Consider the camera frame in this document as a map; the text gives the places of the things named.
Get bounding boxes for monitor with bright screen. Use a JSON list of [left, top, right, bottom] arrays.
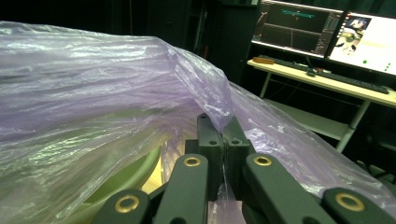
[[328, 11, 396, 77]]

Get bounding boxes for monitor with dark screen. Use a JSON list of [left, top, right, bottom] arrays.
[[251, 0, 344, 59]]

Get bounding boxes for purple plastic bag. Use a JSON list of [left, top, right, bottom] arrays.
[[0, 21, 396, 224]]

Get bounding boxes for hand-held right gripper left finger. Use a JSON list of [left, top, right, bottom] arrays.
[[196, 113, 225, 202]]

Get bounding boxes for black keyboard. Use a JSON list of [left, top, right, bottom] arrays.
[[317, 70, 390, 95], [258, 54, 310, 71]]

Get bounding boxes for brown flat block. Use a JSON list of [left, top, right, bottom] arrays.
[[252, 56, 276, 65]]

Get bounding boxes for white metal stand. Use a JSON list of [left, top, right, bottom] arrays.
[[247, 58, 396, 154]]

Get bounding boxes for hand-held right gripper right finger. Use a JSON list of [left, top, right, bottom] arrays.
[[223, 116, 252, 201]]

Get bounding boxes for round trash bin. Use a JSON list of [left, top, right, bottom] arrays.
[[62, 108, 163, 224]]

